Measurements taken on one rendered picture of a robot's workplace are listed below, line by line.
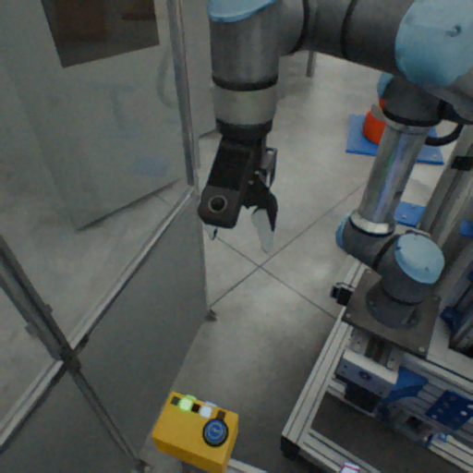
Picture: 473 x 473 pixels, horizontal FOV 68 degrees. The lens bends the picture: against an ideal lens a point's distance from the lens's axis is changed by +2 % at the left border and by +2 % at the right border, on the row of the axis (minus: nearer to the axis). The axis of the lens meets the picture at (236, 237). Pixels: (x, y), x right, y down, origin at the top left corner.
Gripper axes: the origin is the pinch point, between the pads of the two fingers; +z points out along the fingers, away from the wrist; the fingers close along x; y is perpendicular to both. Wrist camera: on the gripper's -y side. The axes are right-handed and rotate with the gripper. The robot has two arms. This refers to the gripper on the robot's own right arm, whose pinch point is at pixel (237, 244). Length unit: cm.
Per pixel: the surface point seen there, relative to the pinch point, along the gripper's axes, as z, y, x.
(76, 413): 70, -14, 46
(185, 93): 9, 76, 45
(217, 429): 39.8, -14.1, -0.3
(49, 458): 72, -26, 46
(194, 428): 40.8, -15.1, 4.5
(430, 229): 86, 129, -65
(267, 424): 148, 28, -6
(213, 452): 40.8, -17.9, -0.9
